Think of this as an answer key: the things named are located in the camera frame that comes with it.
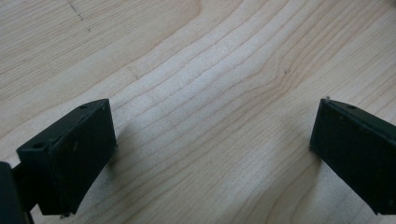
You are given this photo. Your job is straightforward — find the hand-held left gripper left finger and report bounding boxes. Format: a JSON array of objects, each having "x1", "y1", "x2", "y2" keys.
[{"x1": 11, "y1": 98, "x2": 119, "y2": 217}]

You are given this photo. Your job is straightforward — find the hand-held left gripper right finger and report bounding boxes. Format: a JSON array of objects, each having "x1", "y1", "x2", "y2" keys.
[{"x1": 309, "y1": 97, "x2": 396, "y2": 216}]

